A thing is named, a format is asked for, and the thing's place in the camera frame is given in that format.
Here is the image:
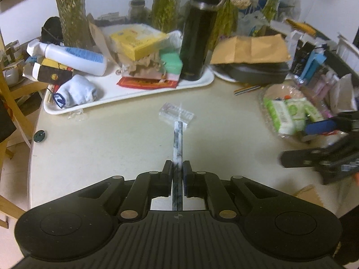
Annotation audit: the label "marbled grey white stick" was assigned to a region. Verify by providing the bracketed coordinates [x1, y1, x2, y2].
[172, 121, 183, 211]

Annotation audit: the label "red packet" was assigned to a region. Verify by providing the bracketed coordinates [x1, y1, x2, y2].
[117, 77, 178, 90]

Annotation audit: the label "glass vase with stems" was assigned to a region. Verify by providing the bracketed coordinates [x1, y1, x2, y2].
[55, 0, 91, 49]

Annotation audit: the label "dark grey zip case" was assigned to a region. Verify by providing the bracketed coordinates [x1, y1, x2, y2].
[214, 63, 290, 85]

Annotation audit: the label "rolled white blue socks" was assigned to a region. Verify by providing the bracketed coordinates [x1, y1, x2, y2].
[52, 75, 97, 109]

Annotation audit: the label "dark round button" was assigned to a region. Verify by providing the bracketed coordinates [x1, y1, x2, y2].
[33, 130, 46, 143]

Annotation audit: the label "wooden chair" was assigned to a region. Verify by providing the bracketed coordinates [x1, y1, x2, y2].
[1, 70, 35, 230]

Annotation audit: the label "black yellow box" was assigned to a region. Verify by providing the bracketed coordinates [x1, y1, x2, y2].
[22, 62, 73, 86]

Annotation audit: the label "clear plastic case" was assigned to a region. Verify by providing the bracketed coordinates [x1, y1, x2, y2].
[159, 102, 195, 129]

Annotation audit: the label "black thermos bottle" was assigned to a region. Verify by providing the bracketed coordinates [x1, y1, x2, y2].
[180, 0, 222, 81]

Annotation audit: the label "woven paper plate basket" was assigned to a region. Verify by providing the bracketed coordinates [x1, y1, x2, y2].
[259, 81, 333, 142]

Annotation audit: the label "white serving tray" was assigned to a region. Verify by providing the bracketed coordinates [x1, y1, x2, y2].
[43, 67, 215, 115]

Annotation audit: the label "brown paper envelope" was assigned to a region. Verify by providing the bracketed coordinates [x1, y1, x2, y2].
[210, 34, 290, 64]

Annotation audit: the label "green white wipes pack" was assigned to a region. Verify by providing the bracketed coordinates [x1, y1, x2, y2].
[263, 98, 296, 135]

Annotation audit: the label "white blue lotion bottle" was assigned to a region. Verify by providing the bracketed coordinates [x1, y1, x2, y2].
[27, 39, 107, 76]

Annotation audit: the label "coloured striped straws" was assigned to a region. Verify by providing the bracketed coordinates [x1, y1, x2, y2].
[234, 85, 262, 96]

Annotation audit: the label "green white sponge pack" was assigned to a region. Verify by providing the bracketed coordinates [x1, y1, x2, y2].
[160, 50, 183, 81]

